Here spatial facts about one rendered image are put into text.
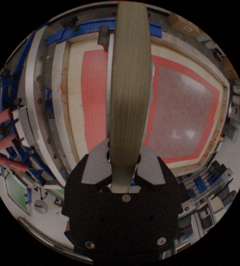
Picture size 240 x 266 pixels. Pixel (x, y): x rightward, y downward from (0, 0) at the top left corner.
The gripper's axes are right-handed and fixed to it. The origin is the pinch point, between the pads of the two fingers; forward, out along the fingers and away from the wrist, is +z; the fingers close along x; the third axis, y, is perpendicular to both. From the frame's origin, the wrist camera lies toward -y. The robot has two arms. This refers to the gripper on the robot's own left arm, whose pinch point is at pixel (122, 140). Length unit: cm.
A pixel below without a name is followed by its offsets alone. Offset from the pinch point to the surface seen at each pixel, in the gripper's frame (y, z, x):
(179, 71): -17.5, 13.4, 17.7
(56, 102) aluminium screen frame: -5.2, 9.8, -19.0
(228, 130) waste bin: 12, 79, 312
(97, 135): 6.7, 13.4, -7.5
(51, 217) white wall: 380, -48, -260
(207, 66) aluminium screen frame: -25.6, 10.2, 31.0
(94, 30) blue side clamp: -25.9, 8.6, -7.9
